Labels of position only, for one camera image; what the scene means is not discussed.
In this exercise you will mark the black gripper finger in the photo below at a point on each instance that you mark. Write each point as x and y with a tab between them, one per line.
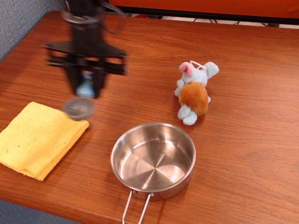
75	77
98	80

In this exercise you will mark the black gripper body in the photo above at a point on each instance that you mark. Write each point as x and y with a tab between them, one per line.
87	48

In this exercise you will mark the blue handled grey spoon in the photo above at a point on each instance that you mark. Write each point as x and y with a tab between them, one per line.
82	106

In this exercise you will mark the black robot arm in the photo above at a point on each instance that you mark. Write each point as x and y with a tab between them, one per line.
86	8

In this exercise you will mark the yellow folded cloth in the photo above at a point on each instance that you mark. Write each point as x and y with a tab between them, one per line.
37	139

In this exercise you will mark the blue and brown plush toy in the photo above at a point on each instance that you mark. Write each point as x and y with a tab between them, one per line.
191	90

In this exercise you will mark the steel pan with wire handle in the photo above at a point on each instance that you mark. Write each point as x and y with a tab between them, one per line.
154	161

